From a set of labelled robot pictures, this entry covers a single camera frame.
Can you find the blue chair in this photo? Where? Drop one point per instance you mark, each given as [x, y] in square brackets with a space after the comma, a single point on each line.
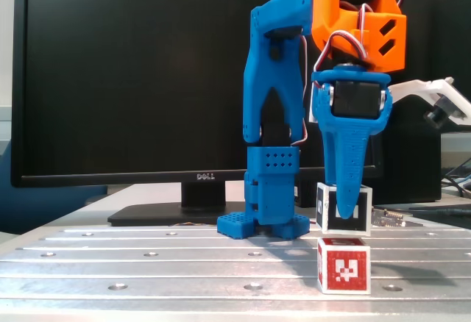
[44, 208]

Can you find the black plain monitor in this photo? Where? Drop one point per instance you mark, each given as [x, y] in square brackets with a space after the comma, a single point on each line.
[441, 24]

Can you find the black cube with number five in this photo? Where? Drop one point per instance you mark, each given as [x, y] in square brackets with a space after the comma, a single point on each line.
[362, 219]

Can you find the black computer box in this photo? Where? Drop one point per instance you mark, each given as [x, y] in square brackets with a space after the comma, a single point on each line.
[404, 175]

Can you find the white camera mount with board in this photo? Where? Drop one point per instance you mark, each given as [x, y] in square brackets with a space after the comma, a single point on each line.
[416, 87]

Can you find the aluminium slotted base plate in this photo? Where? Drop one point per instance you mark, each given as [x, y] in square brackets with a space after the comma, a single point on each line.
[184, 270]

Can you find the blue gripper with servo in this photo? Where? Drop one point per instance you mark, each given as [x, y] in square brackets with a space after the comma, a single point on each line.
[351, 127]

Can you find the black Dell monitor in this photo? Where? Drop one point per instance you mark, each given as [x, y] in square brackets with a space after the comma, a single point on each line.
[129, 79]

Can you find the blue and orange robot arm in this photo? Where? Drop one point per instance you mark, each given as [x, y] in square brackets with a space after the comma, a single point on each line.
[272, 79]

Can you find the red cube with white marker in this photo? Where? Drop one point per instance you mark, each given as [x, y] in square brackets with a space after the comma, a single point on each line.
[346, 267]

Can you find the small green circuit board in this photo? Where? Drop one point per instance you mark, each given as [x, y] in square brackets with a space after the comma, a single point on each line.
[390, 219]

